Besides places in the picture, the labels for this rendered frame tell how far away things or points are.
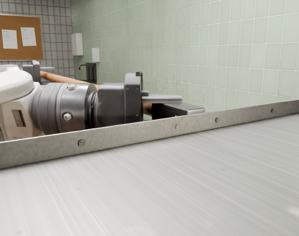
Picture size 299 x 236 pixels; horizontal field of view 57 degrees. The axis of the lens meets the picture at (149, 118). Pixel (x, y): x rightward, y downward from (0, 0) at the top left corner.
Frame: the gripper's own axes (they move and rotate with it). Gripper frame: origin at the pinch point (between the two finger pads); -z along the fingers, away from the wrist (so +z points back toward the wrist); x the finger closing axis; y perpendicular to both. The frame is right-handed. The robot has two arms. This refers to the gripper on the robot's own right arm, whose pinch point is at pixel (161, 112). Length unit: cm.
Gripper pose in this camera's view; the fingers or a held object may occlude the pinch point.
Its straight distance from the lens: 42.5
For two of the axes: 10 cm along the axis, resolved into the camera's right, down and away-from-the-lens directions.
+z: -10.0, -0.2, 0.6
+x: 0.0, 9.7, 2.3
